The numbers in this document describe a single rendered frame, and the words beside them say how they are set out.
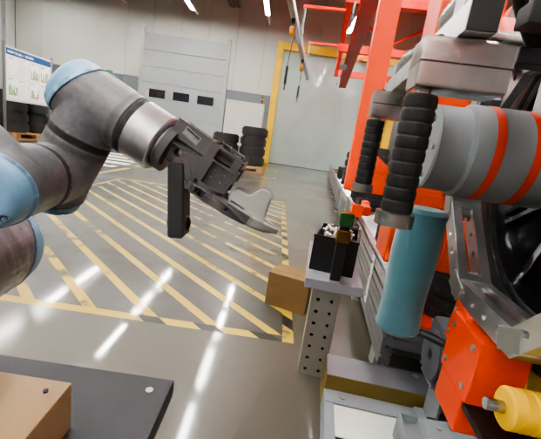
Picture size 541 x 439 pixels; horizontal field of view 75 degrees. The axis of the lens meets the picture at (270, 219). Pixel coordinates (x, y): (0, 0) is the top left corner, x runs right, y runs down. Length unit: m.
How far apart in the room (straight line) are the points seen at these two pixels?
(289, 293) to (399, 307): 1.11
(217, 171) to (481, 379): 0.52
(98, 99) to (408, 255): 0.58
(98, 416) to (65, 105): 0.53
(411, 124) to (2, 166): 0.43
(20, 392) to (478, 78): 0.75
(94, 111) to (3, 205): 0.18
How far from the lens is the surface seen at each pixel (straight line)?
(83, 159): 0.58
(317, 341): 1.36
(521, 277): 0.82
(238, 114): 11.64
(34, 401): 0.70
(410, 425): 1.15
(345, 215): 1.00
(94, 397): 0.83
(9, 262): 0.68
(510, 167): 0.58
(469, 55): 0.43
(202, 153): 0.52
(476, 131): 0.57
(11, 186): 0.45
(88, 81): 0.57
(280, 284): 1.81
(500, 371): 0.69
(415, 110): 0.42
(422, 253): 0.72
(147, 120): 0.53
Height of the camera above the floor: 0.82
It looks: 13 degrees down
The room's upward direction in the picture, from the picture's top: 8 degrees clockwise
